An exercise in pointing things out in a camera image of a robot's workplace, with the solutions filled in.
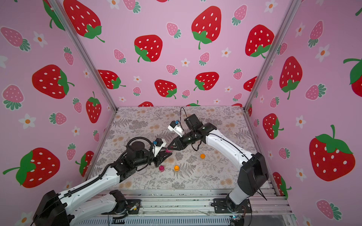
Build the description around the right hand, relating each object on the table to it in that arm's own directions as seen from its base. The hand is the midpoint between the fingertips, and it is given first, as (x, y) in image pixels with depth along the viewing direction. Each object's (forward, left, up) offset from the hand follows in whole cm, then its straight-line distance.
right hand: (173, 148), depth 74 cm
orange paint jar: (-3, -1, -19) cm, 20 cm away
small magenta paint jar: (-4, +9, -19) cm, 22 cm away
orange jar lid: (+7, -17, -21) cm, 28 cm away
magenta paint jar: (-2, +3, 0) cm, 3 cm away
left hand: (0, +2, -1) cm, 2 cm away
